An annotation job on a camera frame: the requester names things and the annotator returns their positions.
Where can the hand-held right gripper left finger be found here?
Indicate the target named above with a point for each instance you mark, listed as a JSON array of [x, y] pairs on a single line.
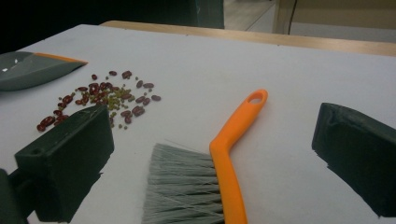
[[71, 155]]

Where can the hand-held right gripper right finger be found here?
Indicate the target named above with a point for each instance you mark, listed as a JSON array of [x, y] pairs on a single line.
[[358, 149]]

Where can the pile of red and green beans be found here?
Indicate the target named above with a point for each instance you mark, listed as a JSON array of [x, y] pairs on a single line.
[[93, 90]]

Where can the grey dustpan with orange edge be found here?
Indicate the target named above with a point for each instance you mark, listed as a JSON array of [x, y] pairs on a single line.
[[28, 71]]

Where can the wooden table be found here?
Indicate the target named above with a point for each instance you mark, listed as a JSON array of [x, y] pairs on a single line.
[[280, 39]]

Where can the dark curtain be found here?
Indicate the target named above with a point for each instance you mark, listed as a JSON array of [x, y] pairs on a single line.
[[62, 18]]

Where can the white board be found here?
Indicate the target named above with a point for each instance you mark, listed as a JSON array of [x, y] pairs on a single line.
[[218, 68]]

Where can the dark cabinet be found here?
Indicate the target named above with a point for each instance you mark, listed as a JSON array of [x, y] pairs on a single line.
[[211, 12]]

